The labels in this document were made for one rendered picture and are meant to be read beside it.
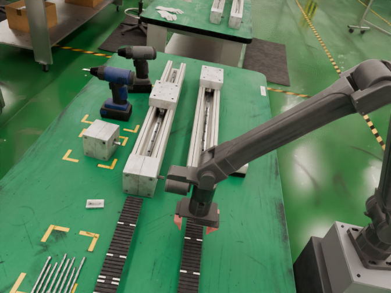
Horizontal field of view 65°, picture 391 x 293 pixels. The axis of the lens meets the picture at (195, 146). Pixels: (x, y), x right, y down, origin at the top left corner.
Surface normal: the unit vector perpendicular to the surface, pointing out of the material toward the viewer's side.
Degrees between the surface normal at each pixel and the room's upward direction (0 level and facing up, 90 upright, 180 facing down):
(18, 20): 90
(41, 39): 90
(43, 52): 90
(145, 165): 0
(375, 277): 2
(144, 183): 90
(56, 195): 0
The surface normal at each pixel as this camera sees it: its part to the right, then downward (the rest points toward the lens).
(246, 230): 0.16, -0.77
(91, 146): -0.22, 0.58
